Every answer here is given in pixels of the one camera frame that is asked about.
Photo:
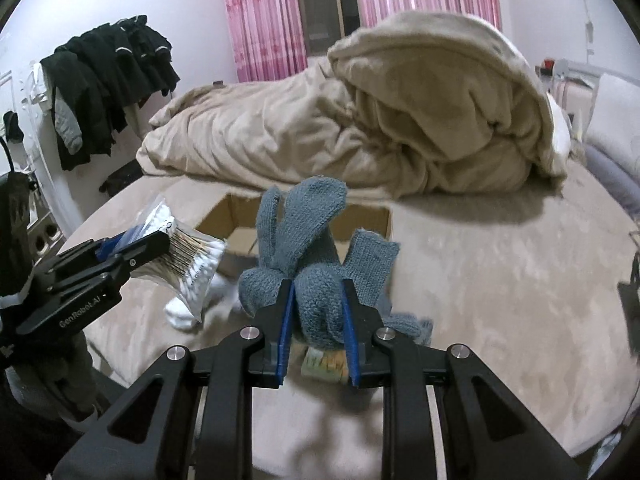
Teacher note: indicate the green cartoon snack packet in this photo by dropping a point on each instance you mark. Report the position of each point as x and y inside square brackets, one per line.
[326, 366]

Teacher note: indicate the grey-blue knitted socks bundle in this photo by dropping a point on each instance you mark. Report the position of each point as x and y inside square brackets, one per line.
[295, 243]

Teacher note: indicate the cotton swabs plastic bag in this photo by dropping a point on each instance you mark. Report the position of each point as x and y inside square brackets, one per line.
[192, 259]

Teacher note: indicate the pink curtain left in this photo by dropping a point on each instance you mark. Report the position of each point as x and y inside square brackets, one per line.
[267, 39]

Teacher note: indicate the black clothes pile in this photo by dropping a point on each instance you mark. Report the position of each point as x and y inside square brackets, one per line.
[95, 78]

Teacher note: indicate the grey padded headboard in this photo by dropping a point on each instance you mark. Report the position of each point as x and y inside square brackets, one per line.
[612, 141]

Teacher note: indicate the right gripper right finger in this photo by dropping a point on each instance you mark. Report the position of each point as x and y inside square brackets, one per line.
[487, 433]

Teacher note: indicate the window frame dark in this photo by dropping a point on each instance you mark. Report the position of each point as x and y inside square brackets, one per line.
[327, 21]

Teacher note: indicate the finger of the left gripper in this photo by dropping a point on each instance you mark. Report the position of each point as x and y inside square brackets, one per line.
[50, 282]
[92, 253]

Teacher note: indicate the beige crumpled duvet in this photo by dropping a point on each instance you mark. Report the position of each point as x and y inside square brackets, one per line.
[420, 102]

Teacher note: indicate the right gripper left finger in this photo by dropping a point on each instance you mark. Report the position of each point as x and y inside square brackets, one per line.
[189, 415]

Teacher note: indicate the brown cardboard box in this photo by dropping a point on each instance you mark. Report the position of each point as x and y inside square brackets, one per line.
[233, 219]

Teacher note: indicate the white pillow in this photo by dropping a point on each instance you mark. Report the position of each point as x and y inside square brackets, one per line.
[561, 140]

